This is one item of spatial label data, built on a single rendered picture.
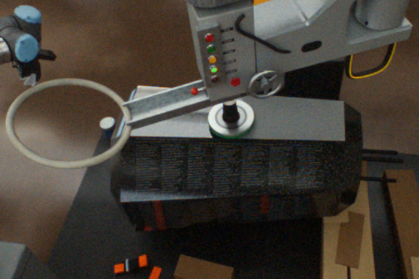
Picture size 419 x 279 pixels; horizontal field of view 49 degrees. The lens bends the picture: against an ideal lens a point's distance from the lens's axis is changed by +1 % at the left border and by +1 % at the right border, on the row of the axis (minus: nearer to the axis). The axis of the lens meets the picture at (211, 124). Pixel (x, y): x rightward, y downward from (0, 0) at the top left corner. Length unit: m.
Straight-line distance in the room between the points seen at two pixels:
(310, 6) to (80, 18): 2.93
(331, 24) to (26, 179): 2.29
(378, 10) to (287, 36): 0.38
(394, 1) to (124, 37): 2.61
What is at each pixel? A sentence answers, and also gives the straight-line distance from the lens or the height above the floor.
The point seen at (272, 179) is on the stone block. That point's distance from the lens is 2.12.
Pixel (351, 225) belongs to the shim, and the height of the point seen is 0.22.
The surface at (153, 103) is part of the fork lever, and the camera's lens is 2.00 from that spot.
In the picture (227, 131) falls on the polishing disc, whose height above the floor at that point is 0.85.
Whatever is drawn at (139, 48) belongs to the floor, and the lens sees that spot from 3.87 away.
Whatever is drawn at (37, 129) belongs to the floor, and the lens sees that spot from 3.57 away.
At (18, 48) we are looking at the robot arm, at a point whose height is 1.54.
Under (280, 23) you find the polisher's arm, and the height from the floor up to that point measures 1.37.
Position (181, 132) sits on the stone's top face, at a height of 0.80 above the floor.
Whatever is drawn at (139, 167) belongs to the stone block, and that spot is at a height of 0.69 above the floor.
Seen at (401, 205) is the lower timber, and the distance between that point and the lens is 2.81.
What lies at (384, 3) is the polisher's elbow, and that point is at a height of 1.36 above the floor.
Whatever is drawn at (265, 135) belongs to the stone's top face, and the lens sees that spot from 2.10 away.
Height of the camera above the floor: 2.48
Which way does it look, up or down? 51 degrees down
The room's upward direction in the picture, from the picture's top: 10 degrees counter-clockwise
